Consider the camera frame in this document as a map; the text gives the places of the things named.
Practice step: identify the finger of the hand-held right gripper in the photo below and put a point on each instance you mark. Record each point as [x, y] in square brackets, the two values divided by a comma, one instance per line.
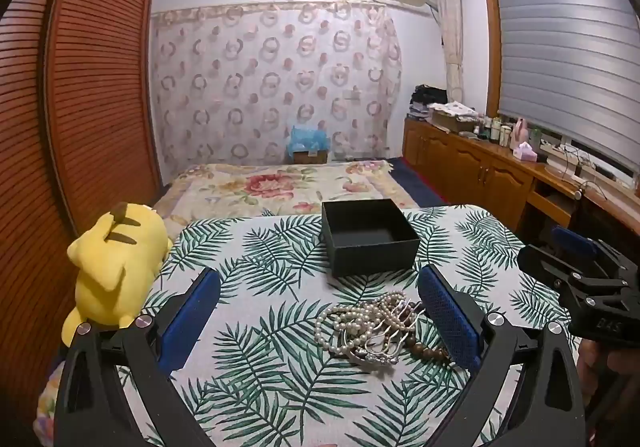
[575, 239]
[545, 262]

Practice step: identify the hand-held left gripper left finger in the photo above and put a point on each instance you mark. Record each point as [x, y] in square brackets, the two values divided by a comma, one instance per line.
[190, 322]

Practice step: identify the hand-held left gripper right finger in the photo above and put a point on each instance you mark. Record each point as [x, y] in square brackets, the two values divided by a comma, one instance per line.
[447, 322]

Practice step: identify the black jewelry box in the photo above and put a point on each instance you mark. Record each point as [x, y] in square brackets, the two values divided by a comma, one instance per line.
[370, 237]

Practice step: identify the yellow plush toy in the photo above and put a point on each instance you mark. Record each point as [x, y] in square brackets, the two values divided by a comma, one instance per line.
[115, 267]

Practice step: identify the pink tissue box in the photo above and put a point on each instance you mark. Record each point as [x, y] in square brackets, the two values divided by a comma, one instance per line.
[527, 152]

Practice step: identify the leaf-print tablecloth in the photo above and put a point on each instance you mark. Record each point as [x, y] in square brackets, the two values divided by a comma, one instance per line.
[280, 367]

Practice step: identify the wooden cabinet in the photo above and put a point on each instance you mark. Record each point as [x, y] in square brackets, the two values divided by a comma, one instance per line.
[480, 172]

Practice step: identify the pink bottle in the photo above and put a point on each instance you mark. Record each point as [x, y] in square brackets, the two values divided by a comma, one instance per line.
[520, 131]

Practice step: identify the row of small bottles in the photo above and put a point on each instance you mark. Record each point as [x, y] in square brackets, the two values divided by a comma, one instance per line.
[492, 129]

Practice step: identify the navy bed sheet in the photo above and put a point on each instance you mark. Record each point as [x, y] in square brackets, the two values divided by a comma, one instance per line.
[415, 182]

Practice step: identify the floral blanket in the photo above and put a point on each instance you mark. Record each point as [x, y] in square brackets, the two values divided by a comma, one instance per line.
[260, 187]

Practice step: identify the cardboard box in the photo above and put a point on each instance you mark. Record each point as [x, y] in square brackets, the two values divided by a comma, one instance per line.
[452, 119]

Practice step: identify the grey window blind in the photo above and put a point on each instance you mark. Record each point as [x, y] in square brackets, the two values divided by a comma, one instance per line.
[565, 57]

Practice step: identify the pile of folded clothes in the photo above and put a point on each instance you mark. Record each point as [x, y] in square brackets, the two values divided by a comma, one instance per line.
[425, 99]

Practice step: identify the small brown box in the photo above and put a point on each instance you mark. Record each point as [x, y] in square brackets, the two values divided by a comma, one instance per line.
[310, 157]

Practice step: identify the blue plastic bag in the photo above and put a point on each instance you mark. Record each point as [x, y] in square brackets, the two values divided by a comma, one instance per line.
[307, 137]

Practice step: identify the cream window curtain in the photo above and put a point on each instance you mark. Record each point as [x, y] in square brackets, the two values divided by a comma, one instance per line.
[450, 37]

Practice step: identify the wooden louvered wardrobe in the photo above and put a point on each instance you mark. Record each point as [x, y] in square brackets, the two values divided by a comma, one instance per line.
[95, 87]

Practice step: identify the circle-patterned wall curtain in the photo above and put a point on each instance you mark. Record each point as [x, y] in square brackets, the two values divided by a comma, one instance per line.
[270, 82]

